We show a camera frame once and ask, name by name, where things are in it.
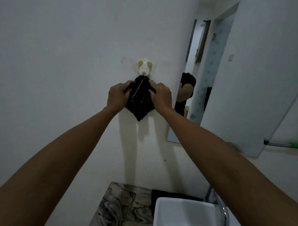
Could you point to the white ceramic sink basin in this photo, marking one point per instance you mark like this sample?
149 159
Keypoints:
184 213

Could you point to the frameless wall mirror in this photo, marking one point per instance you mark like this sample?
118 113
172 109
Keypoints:
232 81

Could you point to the person's left thumb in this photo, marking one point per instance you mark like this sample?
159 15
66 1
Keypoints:
126 91

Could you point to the glass wall shelf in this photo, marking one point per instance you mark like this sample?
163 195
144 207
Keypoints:
285 130

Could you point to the person's right forearm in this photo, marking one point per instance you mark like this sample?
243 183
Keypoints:
221 167

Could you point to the black cloth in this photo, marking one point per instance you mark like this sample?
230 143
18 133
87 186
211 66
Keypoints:
139 100

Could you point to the chrome faucet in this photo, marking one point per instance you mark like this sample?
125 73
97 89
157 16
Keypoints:
222 207

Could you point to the white dog-shaped wall hook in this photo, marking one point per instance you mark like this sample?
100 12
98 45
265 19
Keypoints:
144 67

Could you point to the person's right thumb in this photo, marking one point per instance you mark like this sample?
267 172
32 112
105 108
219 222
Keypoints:
152 93

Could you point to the person's left forearm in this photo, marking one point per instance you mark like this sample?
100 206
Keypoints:
58 167

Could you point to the person's left hand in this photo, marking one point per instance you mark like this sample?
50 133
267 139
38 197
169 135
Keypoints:
116 97

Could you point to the person's right hand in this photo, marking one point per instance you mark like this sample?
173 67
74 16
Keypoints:
163 99

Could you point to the green item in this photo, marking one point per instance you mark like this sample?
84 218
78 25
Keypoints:
294 144

